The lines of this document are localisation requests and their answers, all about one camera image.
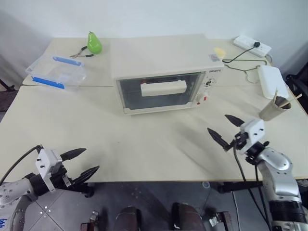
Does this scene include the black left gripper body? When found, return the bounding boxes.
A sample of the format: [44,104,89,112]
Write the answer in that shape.
[51,163,81,190]

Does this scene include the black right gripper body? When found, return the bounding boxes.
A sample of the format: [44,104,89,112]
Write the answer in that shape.
[228,131,250,155]

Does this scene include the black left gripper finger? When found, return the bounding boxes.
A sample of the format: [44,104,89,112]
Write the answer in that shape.
[71,165,100,186]
[60,148,87,162]

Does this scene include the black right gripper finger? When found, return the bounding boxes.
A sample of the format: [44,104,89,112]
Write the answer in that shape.
[224,114,245,128]
[207,128,231,152]

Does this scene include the cream toaster oven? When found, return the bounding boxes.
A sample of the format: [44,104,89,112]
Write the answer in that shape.
[103,33,225,116]

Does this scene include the black table caster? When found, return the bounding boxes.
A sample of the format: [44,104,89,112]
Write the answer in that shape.
[78,182,95,198]

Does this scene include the metal cup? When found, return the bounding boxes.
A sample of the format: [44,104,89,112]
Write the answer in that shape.
[259,96,292,121]

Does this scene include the metal clamp block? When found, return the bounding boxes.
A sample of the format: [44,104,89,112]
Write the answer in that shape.
[80,210,101,231]
[208,210,232,227]

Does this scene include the white flat rectangular box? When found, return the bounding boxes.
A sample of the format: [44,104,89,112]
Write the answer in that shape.
[257,65,290,100]

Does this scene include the dark rounded shape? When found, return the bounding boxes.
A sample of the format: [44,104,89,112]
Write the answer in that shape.
[171,202,205,231]
[115,206,143,231]

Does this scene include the black object beside table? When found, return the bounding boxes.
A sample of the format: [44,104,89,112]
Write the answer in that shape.
[285,71,308,97]

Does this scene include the white power strip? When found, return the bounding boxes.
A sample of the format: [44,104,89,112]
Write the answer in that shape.
[232,35,272,58]

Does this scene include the clear plastic box, blue clips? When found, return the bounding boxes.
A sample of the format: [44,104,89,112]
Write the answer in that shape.
[25,54,88,92]

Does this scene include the green pear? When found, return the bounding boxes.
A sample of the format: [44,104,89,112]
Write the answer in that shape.
[87,31,103,55]

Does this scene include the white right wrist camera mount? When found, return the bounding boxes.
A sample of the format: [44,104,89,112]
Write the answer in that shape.
[240,118,266,143]

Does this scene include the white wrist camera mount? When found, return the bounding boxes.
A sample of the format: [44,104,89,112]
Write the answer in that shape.
[35,148,64,193]
[240,118,266,143]

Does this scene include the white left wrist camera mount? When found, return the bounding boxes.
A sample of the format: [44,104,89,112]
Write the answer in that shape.
[35,148,64,193]

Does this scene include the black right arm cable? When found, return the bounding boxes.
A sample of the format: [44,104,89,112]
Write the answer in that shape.
[232,145,271,231]

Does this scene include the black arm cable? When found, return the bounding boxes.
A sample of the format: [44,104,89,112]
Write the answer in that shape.
[0,144,43,186]
[232,145,271,231]

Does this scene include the black table frame bar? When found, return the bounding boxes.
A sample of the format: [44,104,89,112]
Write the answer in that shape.
[217,180,263,193]

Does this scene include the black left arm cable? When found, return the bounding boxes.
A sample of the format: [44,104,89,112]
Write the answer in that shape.
[0,144,43,186]

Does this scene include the thin bent wire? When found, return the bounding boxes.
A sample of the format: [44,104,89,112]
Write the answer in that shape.
[224,63,268,84]

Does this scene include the glass oven door with handle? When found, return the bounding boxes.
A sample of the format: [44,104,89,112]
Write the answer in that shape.
[116,71,206,109]

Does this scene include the black plug with cable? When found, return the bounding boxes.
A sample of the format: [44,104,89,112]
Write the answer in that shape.
[221,42,262,64]

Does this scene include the small pliers with dark handles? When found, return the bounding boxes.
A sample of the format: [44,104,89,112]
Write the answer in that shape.
[70,46,94,59]

